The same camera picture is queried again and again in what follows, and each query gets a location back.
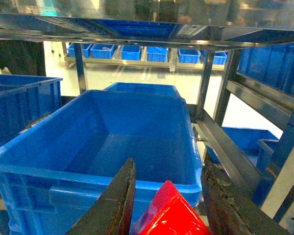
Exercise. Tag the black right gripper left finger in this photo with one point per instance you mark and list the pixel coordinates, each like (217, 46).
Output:
(111, 214)

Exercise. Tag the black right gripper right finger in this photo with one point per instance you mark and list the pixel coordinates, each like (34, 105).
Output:
(228, 211)

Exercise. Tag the red toy block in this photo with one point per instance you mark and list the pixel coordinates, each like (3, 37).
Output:
(169, 214)

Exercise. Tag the stainless steel shelf cart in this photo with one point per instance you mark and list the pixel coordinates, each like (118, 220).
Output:
(213, 34)

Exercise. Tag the blue bin lower right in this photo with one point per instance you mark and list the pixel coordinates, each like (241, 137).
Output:
(247, 140)

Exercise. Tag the large blue bin front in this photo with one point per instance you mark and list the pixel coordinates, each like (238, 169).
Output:
(51, 174)

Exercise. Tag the blue bin behind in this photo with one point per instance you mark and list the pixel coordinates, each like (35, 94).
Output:
(141, 88)

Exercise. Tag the blue bin at left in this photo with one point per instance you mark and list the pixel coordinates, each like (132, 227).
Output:
(25, 99)

